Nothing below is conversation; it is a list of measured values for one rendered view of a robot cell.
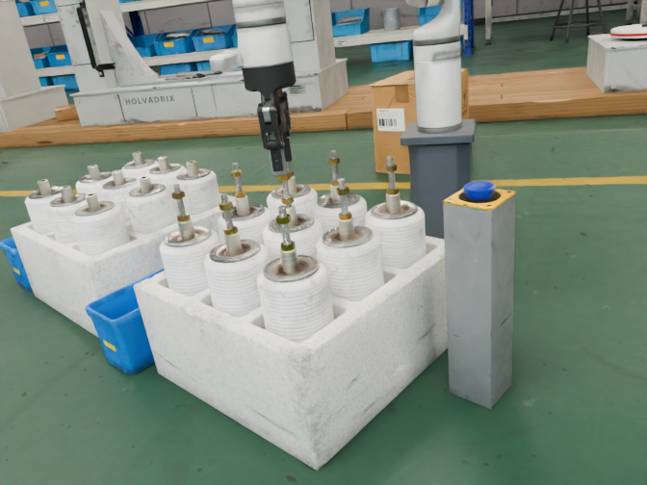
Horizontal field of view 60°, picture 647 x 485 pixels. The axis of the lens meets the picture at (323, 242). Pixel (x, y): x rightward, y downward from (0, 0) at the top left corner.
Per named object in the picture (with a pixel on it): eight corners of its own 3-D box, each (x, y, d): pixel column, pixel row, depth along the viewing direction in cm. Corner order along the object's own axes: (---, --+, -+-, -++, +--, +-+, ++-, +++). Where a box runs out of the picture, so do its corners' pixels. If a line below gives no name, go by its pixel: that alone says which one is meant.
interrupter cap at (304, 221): (305, 214, 94) (304, 210, 94) (322, 227, 88) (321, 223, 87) (262, 224, 92) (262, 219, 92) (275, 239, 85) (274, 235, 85)
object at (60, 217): (103, 264, 131) (81, 191, 124) (122, 273, 124) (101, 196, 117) (63, 280, 125) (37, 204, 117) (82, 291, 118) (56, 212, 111)
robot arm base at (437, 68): (420, 124, 123) (416, 42, 116) (463, 121, 120) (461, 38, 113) (414, 134, 115) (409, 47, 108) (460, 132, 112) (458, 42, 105)
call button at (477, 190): (473, 192, 76) (473, 178, 75) (500, 196, 74) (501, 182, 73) (457, 202, 74) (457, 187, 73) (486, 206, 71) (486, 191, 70)
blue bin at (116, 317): (222, 293, 125) (212, 244, 120) (255, 306, 118) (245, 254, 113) (99, 361, 105) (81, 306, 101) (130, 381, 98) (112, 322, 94)
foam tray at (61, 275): (170, 239, 160) (156, 179, 153) (260, 268, 135) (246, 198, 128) (34, 296, 135) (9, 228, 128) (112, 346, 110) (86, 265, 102)
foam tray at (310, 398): (306, 283, 125) (296, 208, 118) (463, 334, 100) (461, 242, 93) (157, 373, 99) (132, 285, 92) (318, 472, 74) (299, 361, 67)
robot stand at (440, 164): (416, 242, 138) (409, 122, 126) (478, 243, 133) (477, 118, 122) (407, 269, 125) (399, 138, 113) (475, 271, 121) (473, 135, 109)
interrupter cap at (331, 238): (316, 249, 80) (316, 245, 80) (328, 229, 87) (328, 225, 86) (368, 249, 78) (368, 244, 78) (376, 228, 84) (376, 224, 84)
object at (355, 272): (322, 356, 86) (307, 251, 79) (336, 323, 95) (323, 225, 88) (383, 360, 84) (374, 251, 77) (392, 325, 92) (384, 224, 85)
